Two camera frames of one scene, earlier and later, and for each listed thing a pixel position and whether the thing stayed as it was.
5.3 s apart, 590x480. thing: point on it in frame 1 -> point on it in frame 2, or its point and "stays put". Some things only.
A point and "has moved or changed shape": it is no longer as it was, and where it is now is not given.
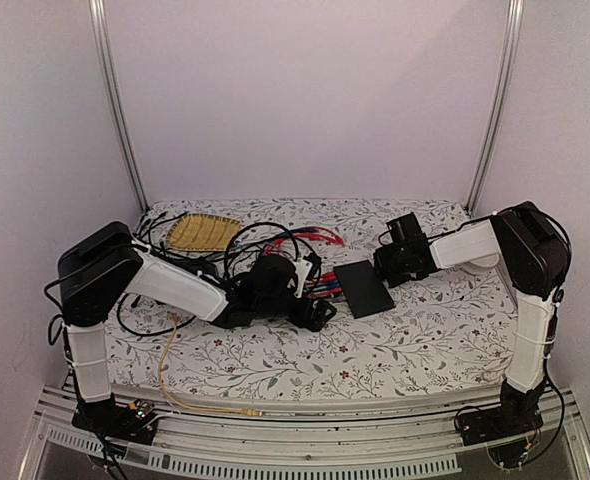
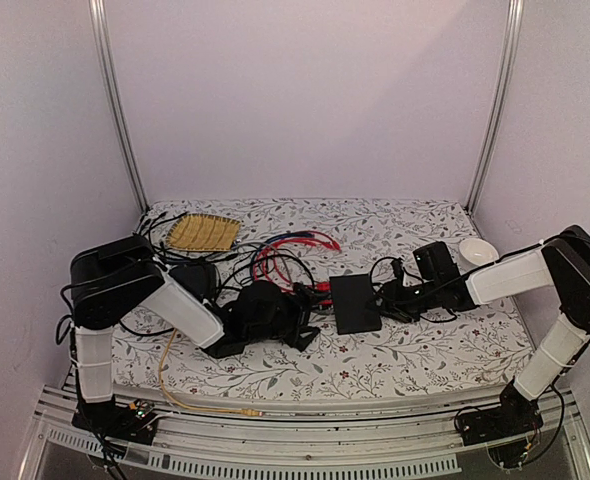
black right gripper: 379,257 -> 392,302
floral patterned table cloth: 451,333 stays put
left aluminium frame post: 100,27 stays put
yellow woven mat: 203,231 stays put
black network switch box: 363,290 has moved or changed shape
